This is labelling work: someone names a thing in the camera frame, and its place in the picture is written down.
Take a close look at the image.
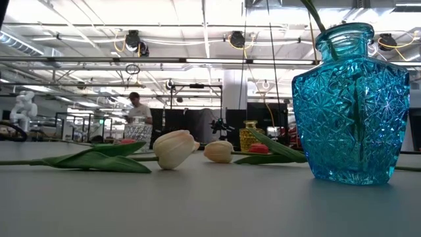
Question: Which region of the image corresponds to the red artificial tulip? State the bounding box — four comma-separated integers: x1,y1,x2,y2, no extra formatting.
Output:
49,137,137,146
248,143,270,155

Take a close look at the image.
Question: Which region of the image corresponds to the white artificial tulip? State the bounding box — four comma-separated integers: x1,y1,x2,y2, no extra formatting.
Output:
300,0,339,62
351,78,368,169

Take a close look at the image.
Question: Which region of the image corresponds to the yellow glass vase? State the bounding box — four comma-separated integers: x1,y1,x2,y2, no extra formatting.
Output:
239,120,266,153

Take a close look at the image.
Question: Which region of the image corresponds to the clear glass vase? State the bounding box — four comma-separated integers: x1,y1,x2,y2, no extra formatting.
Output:
124,115,154,153

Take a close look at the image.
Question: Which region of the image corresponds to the blue cut-glass vase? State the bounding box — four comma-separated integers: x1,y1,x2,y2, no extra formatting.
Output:
291,22,411,186

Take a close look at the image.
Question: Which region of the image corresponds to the black device with green light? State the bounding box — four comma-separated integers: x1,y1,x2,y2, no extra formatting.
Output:
210,117,235,134

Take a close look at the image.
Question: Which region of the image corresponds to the dark fabric partition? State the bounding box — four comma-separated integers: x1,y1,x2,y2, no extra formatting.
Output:
149,107,228,145

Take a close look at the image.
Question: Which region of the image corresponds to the long ceiling light bar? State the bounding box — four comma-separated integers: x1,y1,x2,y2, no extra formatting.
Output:
186,58,315,65

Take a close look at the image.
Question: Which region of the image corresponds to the person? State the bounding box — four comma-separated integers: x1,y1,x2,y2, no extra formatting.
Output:
126,92,154,125

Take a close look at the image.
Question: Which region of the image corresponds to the grey table mat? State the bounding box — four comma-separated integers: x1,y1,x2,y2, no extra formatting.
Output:
0,141,421,237

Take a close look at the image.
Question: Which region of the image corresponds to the white robot figure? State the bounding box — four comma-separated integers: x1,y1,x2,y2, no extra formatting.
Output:
9,90,39,132

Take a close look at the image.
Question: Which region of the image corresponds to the black metal frame rig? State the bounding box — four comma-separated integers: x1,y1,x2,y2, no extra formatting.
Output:
169,83,224,109

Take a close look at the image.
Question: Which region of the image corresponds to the black ceiling cable reel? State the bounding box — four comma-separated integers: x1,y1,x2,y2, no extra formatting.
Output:
229,30,246,49
124,29,141,52
378,32,397,52

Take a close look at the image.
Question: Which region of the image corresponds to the silver ventilation duct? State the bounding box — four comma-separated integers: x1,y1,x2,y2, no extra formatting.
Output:
0,30,63,68

